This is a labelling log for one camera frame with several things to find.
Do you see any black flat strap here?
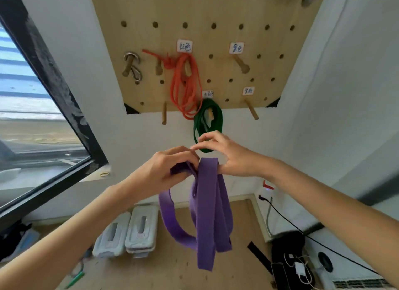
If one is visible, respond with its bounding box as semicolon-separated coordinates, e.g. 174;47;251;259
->
247;241;273;275

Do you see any orange rope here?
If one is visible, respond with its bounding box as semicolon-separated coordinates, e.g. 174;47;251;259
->
142;49;204;121

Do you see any person's left forearm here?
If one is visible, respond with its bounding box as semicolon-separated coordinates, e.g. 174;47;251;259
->
0;175;147;290

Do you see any dark bag with blue cloth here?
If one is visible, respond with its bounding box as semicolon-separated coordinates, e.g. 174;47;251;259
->
0;222;41;263

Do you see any person's left hand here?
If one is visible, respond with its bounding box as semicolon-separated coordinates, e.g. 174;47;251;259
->
130;146;200;204

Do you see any green flat strap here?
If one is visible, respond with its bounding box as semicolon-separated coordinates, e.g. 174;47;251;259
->
193;98;224;153

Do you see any black window frame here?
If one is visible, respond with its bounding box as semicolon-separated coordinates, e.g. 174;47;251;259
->
0;0;109;232

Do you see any green pen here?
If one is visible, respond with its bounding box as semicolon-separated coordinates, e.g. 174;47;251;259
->
64;271;85;289

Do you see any wooden pegboard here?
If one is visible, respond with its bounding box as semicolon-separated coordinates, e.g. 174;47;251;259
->
88;0;328;114

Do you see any round black device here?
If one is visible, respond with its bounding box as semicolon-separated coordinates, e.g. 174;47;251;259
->
318;251;334;272

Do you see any black cable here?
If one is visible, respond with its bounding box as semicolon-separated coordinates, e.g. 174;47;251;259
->
258;194;379;275

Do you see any person's right forearm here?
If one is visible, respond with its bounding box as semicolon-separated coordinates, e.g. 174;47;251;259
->
265;160;399;288

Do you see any purple strap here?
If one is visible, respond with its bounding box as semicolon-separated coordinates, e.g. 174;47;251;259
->
158;157;234;272

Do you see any white charger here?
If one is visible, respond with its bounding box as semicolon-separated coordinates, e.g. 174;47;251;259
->
294;261;308;278

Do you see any black bag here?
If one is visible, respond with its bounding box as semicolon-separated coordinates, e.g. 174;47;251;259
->
271;231;307;290

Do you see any person's right hand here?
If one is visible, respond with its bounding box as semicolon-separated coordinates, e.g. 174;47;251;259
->
190;130;272;178

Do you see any metal carabiner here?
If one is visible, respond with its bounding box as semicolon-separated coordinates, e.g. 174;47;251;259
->
123;51;143;83

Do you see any clear plastic storage box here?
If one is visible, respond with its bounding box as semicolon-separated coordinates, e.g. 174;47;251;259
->
92;211;132;259
125;204;159;258

